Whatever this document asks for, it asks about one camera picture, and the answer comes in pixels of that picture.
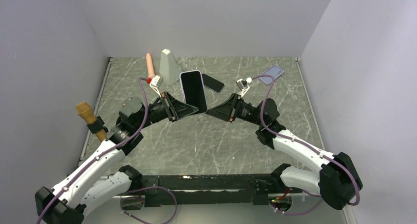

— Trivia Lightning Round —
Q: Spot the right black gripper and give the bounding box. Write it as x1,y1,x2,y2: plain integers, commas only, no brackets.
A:
206,93,265,127

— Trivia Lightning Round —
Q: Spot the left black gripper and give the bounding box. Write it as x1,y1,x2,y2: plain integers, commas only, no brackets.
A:
135,90,199,131

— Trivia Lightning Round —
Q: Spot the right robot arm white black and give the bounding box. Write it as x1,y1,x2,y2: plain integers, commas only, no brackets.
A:
207,93,363,210

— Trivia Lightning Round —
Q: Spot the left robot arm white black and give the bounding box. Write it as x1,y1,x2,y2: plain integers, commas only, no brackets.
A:
35,91,198,224

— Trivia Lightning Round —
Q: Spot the grey trapezoid block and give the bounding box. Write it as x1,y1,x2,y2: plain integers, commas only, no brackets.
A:
159,49,182,85

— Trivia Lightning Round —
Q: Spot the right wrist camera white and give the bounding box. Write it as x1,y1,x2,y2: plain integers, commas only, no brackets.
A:
236,77,253,98

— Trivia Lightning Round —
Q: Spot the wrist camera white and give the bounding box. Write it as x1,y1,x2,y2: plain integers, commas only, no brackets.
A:
147,75,163,97
236,77,253,98

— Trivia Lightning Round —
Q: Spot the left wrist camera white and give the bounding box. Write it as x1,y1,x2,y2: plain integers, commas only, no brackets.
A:
147,75,163,97

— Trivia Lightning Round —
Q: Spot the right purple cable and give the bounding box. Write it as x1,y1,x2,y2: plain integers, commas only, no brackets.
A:
251,74,361,216

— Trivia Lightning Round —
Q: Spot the pink cylindrical handle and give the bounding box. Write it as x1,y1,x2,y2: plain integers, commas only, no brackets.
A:
146,53,156,84

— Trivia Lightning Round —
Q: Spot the wooden handle tool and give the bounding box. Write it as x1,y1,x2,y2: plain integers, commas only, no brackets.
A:
75,102,108,142

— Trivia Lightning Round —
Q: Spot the aluminium frame rail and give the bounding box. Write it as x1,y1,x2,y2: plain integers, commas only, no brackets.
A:
60,173,349,199

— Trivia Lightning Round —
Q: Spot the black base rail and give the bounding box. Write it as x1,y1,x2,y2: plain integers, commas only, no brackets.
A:
107,173,303,207

